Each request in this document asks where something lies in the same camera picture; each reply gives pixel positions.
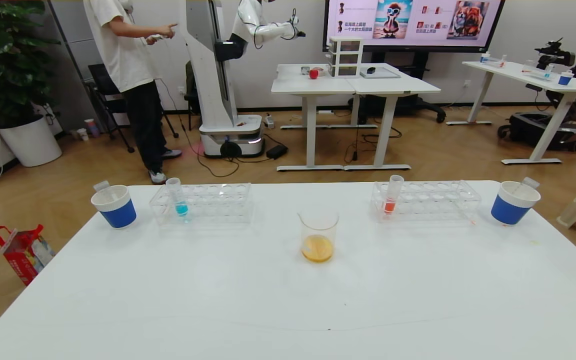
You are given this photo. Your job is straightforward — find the yellow liquid test tube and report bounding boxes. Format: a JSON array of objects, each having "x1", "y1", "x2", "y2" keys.
[{"x1": 515, "y1": 176, "x2": 541, "y2": 196}]

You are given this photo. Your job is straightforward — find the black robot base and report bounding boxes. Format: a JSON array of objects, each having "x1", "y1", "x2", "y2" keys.
[{"x1": 498, "y1": 112, "x2": 576, "y2": 151}]

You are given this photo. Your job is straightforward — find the glass beaker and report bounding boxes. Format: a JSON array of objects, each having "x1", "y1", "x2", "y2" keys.
[{"x1": 298, "y1": 209, "x2": 340, "y2": 264}]

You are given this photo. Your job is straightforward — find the clear test tube rack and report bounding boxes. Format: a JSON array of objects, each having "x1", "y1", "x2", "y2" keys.
[
  {"x1": 371, "y1": 180, "x2": 483, "y2": 223},
  {"x1": 149, "y1": 182, "x2": 253, "y2": 226}
]

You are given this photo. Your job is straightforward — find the blue liquid test tube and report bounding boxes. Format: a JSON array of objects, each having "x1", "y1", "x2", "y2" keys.
[{"x1": 165, "y1": 177, "x2": 189, "y2": 217}]

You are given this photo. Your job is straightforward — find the white desk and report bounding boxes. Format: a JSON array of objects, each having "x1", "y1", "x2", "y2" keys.
[
  {"x1": 271, "y1": 63, "x2": 379, "y2": 172},
  {"x1": 344, "y1": 63, "x2": 442, "y2": 171}
]

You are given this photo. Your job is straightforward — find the white humanoid robot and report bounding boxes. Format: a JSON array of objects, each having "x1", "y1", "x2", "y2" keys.
[{"x1": 178, "y1": 0, "x2": 306, "y2": 160}]

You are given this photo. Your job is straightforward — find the grey flat tray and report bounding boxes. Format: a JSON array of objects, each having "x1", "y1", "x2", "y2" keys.
[{"x1": 359, "y1": 66, "x2": 402, "y2": 79}]

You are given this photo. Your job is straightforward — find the white drawer shelf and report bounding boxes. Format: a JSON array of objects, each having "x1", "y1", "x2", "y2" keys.
[{"x1": 328, "y1": 36, "x2": 365, "y2": 78}]

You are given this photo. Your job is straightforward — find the blue white paper cup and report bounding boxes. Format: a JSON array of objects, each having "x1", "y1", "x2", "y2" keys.
[
  {"x1": 491, "y1": 181, "x2": 542, "y2": 226},
  {"x1": 90, "y1": 185, "x2": 137, "y2": 230}
]

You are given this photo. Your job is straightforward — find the person in white shirt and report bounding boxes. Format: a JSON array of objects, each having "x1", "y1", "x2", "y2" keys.
[{"x1": 84, "y1": 0, "x2": 183, "y2": 185}]

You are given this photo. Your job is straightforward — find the black folding chair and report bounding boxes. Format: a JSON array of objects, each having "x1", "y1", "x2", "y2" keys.
[{"x1": 87, "y1": 62, "x2": 179, "y2": 153}]

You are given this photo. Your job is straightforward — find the long white table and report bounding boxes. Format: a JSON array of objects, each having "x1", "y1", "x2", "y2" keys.
[{"x1": 445, "y1": 60, "x2": 576, "y2": 165}]

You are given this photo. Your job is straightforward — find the potted green plant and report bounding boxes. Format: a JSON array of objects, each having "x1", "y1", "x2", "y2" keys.
[{"x1": 0, "y1": 0, "x2": 62, "y2": 167}]

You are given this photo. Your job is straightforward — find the red gift bag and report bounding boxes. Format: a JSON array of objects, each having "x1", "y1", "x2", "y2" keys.
[{"x1": 0, "y1": 224, "x2": 55, "y2": 286}]

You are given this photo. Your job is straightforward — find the large wall display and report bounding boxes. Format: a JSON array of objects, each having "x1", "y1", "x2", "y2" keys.
[{"x1": 324, "y1": 0, "x2": 506, "y2": 53}]

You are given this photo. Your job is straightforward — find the black camera rig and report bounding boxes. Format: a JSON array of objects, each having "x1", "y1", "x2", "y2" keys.
[{"x1": 534, "y1": 37, "x2": 576, "y2": 70}]

